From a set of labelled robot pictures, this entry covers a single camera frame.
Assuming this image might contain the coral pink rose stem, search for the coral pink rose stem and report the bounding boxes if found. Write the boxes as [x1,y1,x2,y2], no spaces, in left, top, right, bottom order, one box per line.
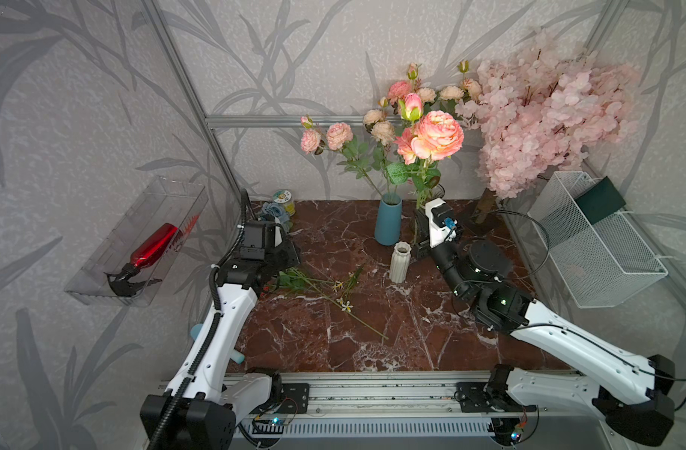
[385,93,464,211]

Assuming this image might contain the cream pink rose stem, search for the cream pink rose stem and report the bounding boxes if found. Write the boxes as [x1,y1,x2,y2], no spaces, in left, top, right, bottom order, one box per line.
[415,87,438,105]

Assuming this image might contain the deep pink rose stem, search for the deep pink rose stem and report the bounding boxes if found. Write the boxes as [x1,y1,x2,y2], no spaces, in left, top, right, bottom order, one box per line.
[387,63,421,106]

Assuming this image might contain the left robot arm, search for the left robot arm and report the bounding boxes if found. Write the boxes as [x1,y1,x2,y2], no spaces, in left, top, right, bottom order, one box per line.
[140,220,300,449]

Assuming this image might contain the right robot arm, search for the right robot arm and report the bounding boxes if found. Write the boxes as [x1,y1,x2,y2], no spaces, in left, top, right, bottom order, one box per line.
[415,220,675,447]

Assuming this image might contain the blue hydrangea flowers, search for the blue hydrangea flowers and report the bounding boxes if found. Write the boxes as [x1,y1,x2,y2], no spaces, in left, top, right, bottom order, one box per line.
[259,202,292,232]

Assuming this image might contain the white ribbed vase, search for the white ribbed vase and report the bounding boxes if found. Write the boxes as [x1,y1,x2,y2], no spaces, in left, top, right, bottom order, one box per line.
[389,242,412,284]

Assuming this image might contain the teal ceramic vase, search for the teal ceramic vase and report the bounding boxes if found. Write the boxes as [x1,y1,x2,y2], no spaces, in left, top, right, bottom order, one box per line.
[374,192,402,247]

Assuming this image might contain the red rose stem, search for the red rose stem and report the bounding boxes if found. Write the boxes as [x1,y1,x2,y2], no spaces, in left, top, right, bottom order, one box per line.
[263,268,388,341]

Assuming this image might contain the tree stand base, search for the tree stand base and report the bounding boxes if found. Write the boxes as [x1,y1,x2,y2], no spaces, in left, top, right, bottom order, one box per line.
[470,189,501,236]

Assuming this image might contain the small white daisy sprig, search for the small white daisy sprig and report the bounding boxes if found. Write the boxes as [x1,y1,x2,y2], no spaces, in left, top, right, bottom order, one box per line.
[334,264,365,313]

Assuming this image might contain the red spray bottle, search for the red spray bottle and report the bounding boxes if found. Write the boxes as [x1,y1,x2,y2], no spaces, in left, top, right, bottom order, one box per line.
[106,215,200,298]

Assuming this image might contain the dark green card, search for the dark green card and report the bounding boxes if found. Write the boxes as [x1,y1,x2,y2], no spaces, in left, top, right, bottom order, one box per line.
[575,177,626,225]

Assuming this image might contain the pink cherry blossom tree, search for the pink cherry blossom tree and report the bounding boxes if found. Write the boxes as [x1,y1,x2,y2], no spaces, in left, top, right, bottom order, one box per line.
[455,31,639,200]

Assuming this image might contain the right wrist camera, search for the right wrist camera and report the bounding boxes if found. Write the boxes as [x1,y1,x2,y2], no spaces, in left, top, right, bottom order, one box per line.
[425,198,457,249]

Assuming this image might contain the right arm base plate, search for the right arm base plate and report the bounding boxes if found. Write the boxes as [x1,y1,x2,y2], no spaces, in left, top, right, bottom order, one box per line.
[453,382,537,414]

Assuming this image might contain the white wire mesh basket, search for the white wire mesh basket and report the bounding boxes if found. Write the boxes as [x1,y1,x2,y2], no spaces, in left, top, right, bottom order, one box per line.
[528,172,669,309]

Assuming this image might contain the clear plastic wall bin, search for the clear plastic wall bin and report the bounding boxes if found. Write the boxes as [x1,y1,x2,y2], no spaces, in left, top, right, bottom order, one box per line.
[65,176,208,308]

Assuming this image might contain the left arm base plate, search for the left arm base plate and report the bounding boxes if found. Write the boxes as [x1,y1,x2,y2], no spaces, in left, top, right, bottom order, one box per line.
[264,382,310,414]

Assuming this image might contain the aluminium front rail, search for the aluminium front rail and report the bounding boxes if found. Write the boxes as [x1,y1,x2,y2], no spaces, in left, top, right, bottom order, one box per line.
[145,369,620,420]

